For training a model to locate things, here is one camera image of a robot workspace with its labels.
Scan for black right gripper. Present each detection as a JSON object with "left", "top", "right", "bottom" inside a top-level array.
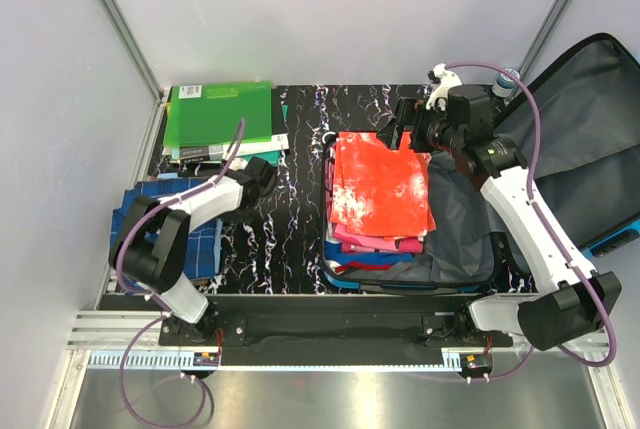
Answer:
[{"left": 375, "top": 97, "right": 463, "bottom": 156}]

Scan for blue plaid shirt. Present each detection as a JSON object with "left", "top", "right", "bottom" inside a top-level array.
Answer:
[{"left": 110, "top": 178, "right": 223, "bottom": 282}]

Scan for blue shirt white letters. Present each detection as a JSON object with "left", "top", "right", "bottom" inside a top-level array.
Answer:
[{"left": 324, "top": 242, "right": 414, "bottom": 272}]

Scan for orange tie-dye shirt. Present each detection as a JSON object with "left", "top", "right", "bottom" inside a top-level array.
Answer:
[{"left": 329, "top": 132, "right": 436, "bottom": 239}]

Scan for pink camouflage shirt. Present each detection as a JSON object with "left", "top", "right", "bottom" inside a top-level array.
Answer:
[{"left": 324, "top": 144, "right": 423, "bottom": 254}]

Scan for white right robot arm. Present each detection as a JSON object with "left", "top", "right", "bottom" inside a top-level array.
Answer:
[{"left": 377, "top": 84, "right": 621, "bottom": 365}]

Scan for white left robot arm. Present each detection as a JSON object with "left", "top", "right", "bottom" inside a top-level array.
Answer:
[{"left": 109, "top": 157, "right": 277, "bottom": 345}]

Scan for blue capped bottle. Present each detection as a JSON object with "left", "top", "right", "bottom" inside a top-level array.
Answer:
[{"left": 492, "top": 68, "right": 520, "bottom": 99}]

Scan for green plastic folder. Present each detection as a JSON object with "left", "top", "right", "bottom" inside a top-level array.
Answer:
[{"left": 163, "top": 81, "right": 272, "bottom": 149}]

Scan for blue suitcase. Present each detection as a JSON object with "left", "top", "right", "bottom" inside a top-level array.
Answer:
[{"left": 324, "top": 33, "right": 639, "bottom": 293}]

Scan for red shirt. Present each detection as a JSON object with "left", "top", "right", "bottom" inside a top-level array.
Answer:
[{"left": 334, "top": 261, "right": 392, "bottom": 274}]

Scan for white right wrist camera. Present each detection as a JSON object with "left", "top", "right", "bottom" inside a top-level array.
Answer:
[{"left": 426, "top": 63, "right": 462, "bottom": 110}]

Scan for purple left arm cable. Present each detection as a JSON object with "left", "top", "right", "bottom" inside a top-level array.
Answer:
[{"left": 117, "top": 117, "right": 247, "bottom": 423}]

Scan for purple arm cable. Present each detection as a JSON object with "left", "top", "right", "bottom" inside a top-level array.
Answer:
[
  {"left": 442, "top": 61, "right": 619, "bottom": 384},
  {"left": 117, "top": 117, "right": 247, "bottom": 423}
]

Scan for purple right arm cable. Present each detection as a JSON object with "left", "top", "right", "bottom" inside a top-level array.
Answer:
[{"left": 442, "top": 61, "right": 619, "bottom": 384}]

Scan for aluminium frame rail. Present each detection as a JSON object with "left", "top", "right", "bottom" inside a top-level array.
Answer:
[{"left": 98, "top": 0, "right": 164, "bottom": 102}]

